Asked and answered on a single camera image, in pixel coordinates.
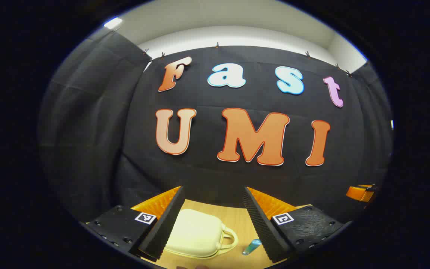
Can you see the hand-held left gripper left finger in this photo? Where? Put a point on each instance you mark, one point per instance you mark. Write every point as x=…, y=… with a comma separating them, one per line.
x=164, y=228

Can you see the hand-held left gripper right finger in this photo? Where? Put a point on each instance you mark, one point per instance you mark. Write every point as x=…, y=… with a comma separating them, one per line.
x=261, y=228

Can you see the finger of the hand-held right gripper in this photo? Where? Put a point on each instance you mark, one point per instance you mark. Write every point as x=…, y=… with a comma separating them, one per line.
x=358, y=193

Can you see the blue skin care bottle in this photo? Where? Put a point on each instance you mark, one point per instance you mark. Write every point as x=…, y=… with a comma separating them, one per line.
x=252, y=246

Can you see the pale yellow suitcase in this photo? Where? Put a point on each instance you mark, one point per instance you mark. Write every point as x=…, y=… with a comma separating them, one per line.
x=196, y=231

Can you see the ceiling light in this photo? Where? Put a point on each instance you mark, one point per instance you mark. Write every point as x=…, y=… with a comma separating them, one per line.
x=113, y=22

